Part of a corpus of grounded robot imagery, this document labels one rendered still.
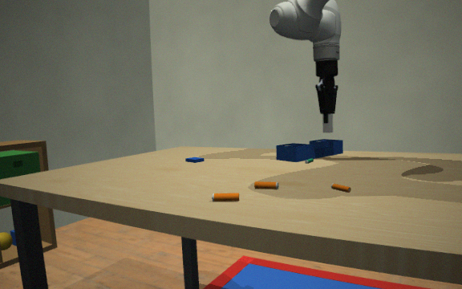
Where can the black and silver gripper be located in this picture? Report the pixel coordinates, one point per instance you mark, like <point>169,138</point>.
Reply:
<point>327,91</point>

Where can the blue three-compartment bin rack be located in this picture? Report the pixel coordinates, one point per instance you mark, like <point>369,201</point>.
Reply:
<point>303,152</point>

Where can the blue rectangular block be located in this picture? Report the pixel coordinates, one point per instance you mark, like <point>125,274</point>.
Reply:
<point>194,159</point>

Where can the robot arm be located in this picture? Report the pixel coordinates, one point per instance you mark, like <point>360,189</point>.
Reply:
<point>302,20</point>

